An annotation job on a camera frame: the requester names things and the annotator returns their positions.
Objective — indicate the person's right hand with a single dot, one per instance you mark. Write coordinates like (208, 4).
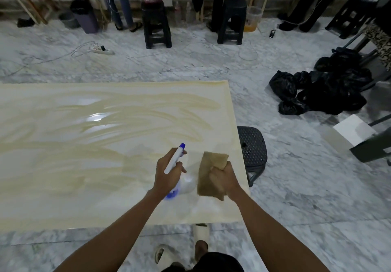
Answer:
(224, 181)

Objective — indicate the person's left hand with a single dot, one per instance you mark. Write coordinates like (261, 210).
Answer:
(165, 177)

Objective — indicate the person's left thumb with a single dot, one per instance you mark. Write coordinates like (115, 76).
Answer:
(180, 168)

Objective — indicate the person's right thumb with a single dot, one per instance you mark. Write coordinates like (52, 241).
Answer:
(213, 175)

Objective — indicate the brown cleaning cloth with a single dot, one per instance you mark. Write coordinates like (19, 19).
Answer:
(209, 177)

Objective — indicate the clear spray bottle blue nozzle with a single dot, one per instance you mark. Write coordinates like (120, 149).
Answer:
(178, 155)

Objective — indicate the person's right forearm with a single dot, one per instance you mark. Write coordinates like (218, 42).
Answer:
(268, 235)

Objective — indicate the person's left forearm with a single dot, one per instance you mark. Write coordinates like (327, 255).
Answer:
(122, 235)

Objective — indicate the black perforated plastic stool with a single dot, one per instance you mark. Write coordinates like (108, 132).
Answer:
(253, 151)

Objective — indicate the person's white right slipper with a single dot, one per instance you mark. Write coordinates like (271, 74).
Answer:
(201, 233)

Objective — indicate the person's white slipper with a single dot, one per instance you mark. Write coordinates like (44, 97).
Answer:
(162, 255)
(201, 233)

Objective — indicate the person's black shorts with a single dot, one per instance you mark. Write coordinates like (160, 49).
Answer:
(210, 263)

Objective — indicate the person's white left slipper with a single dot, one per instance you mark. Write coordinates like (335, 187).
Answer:
(162, 255)

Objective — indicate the white power strip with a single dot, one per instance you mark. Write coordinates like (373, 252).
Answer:
(100, 50)

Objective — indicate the tall black plastic stool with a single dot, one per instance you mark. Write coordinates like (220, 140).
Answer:
(231, 21)
(156, 24)

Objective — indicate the large black garbage bag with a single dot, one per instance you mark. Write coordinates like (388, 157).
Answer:
(334, 93)

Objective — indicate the white flat board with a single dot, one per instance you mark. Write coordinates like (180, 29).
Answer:
(354, 129)

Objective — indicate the small black clip device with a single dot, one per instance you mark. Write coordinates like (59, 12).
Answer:
(272, 32)

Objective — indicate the clear plastic bottle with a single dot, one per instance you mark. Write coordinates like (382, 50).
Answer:
(189, 12)
(177, 14)

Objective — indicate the clear bucket with yellow liquid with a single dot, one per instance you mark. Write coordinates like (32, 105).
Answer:
(253, 19)

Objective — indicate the grey plastic bucket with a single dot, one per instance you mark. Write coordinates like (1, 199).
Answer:
(68, 20)

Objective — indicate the black slatted plastic stool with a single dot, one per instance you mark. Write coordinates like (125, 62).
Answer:
(351, 15)

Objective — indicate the black shoe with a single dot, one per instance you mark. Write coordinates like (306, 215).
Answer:
(26, 22)

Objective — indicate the patterned black and cream cloth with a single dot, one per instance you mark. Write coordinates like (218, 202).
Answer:
(380, 41)

